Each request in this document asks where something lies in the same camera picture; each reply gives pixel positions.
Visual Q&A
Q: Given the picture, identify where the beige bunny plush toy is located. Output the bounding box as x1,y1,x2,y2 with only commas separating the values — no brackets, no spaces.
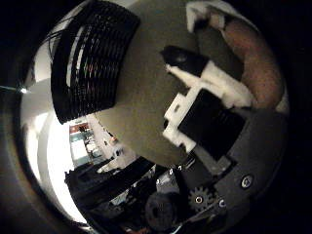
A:
223,19,286,110

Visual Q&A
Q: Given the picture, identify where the black mesh basket container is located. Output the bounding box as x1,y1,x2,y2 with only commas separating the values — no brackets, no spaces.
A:
50,0,141,125

